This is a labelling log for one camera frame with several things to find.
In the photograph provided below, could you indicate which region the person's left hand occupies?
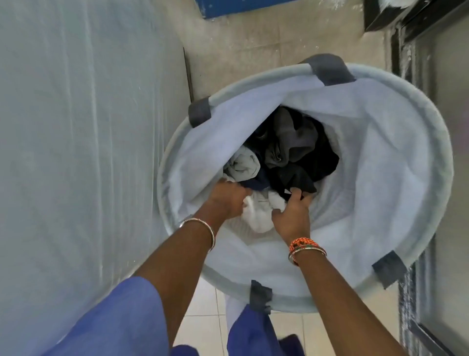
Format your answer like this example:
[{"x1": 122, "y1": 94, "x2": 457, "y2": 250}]
[{"x1": 207, "y1": 178, "x2": 254, "y2": 221}]

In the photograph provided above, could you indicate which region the person's right hand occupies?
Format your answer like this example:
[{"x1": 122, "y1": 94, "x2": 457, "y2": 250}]
[{"x1": 271, "y1": 187, "x2": 316, "y2": 245}]

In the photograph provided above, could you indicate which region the white garment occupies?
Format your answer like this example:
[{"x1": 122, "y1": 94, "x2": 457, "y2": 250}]
[{"x1": 240, "y1": 190, "x2": 287, "y2": 234}]

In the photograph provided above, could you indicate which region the black clothes garment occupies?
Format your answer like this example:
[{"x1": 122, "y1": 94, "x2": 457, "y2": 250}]
[{"x1": 256, "y1": 110, "x2": 340, "y2": 195}]

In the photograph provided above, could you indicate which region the white round laundry basket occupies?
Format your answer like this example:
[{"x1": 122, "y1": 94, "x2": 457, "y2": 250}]
[{"x1": 156, "y1": 54, "x2": 455, "y2": 315}]

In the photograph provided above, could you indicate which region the person's left forearm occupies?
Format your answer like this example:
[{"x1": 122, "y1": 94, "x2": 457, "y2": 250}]
[{"x1": 133, "y1": 209, "x2": 224, "y2": 349}]

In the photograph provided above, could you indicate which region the person's right forearm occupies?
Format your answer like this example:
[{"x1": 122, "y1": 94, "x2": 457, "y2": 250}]
[{"x1": 293, "y1": 249, "x2": 407, "y2": 356}]

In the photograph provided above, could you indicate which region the thin beaded bangle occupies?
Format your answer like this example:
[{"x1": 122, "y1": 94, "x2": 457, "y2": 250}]
[
  {"x1": 288, "y1": 245, "x2": 327, "y2": 267},
  {"x1": 178, "y1": 218, "x2": 216, "y2": 254}
]

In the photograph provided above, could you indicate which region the white trouser leg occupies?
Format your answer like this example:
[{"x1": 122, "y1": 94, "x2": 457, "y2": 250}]
[{"x1": 225, "y1": 293, "x2": 250, "y2": 338}]

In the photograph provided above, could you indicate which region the black framed glass door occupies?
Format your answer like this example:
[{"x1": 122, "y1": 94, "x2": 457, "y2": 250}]
[{"x1": 364, "y1": 0, "x2": 469, "y2": 356}]

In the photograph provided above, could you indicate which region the lavender blue tunic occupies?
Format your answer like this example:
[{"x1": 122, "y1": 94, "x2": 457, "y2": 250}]
[{"x1": 43, "y1": 277, "x2": 305, "y2": 356}]

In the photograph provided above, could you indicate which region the orange braided bracelet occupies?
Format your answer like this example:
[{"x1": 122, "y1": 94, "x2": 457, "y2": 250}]
[{"x1": 288, "y1": 236, "x2": 318, "y2": 254}]

